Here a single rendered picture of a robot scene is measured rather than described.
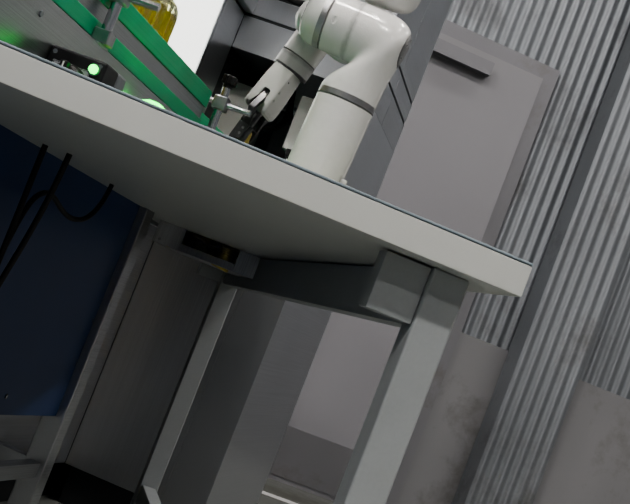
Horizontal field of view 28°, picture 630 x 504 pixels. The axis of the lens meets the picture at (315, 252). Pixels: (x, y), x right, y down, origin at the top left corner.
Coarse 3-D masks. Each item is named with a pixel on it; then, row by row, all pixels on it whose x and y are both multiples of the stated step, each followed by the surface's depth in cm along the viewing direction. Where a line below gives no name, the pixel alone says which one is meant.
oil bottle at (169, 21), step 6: (168, 0) 226; (168, 6) 226; (174, 6) 227; (168, 12) 226; (174, 12) 228; (168, 18) 226; (174, 18) 229; (162, 24) 226; (168, 24) 227; (174, 24) 230; (162, 30) 226; (168, 30) 228; (162, 36) 226; (168, 36) 229
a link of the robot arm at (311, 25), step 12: (312, 0) 195; (324, 0) 194; (372, 0) 200; (384, 0) 198; (396, 0) 197; (408, 0) 197; (420, 0) 199; (312, 12) 194; (324, 12) 194; (396, 12) 201; (408, 12) 200; (300, 24) 197; (312, 24) 195; (312, 36) 196
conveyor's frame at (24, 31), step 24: (0, 0) 142; (24, 0) 148; (48, 0) 153; (0, 24) 144; (24, 24) 150; (48, 24) 156; (72, 24) 162; (24, 48) 152; (48, 48) 158; (72, 48) 164; (96, 48) 171; (120, 72) 182; (144, 96) 194
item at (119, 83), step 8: (56, 48) 158; (64, 48) 158; (48, 56) 158; (56, 56) 158; (64, 56) 158; (72, 56) 158; (80, 56) 157; (80, 64) 157; (88, 64) 157; (96, 64) 157; (104, 64) 157; (88, 72) 157; (104, 72) 157; (112, 72) 159; (96, 80) 157; (104, 80) 158; (112, 80) 160; (120, 80) 162; (120, 88) 163
